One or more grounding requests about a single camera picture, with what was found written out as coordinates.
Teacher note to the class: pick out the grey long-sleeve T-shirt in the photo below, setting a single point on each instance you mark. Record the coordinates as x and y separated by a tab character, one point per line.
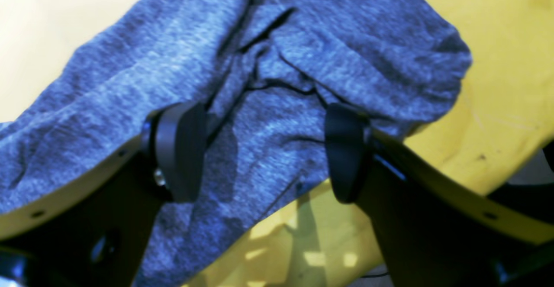
266	70

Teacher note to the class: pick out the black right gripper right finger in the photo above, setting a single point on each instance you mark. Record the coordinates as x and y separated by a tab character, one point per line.
351	143

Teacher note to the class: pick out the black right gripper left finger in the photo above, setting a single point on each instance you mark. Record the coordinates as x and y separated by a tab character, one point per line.
173	141

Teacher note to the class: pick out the yellow table cloth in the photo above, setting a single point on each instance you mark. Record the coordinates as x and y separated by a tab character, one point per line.
503	116

